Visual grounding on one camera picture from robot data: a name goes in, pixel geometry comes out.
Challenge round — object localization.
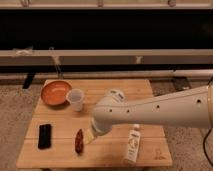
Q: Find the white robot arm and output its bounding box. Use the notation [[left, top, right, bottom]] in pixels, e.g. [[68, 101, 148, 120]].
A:
[[84, 83, 213, 144]]

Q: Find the black cable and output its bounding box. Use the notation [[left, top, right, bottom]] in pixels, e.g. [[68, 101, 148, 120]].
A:
[[202, 128, 213, 168]]

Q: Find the orange bowl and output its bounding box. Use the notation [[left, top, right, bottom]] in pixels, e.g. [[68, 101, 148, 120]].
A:
[[41, 81, 72, 106]]

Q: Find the white bottle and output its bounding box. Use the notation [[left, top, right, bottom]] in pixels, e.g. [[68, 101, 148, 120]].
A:
[[124, 124, 141, 163]]

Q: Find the black rectangular block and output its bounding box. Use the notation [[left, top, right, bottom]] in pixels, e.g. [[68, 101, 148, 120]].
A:
[[38, 124, 52, 149]]

